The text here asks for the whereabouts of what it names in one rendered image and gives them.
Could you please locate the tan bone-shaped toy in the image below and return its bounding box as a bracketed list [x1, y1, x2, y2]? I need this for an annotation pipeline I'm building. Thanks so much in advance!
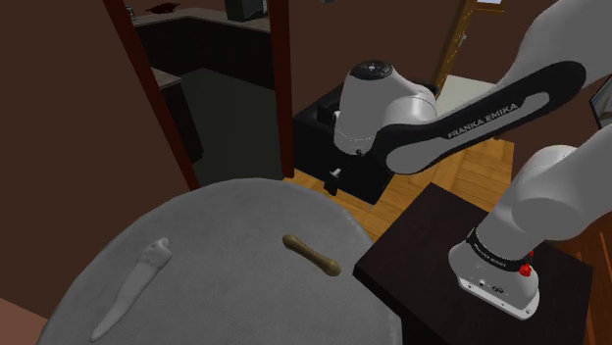
[280, 233, 343, 278]

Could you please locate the dark robot stand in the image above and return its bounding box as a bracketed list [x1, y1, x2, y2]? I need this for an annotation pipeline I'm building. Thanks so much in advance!
[352, 182, 595, 345]

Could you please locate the grey round table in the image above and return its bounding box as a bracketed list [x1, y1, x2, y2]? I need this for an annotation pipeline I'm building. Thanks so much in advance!
[35, 177, 404, 345]

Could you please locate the dark kitchen counter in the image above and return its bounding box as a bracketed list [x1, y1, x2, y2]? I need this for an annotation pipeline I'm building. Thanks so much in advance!
[125, 0, 277, 165]

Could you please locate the grey tooth-shaped long object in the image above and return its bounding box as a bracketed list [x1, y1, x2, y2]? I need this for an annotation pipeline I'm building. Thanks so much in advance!
[89, 237, 174, 343]

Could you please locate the dark red door frame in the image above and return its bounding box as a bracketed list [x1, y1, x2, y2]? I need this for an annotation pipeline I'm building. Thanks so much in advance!
[102, 0, 295, 192]

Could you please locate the light wooden frame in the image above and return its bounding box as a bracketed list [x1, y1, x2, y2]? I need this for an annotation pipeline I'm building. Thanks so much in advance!
[432, 0, 504, 92]

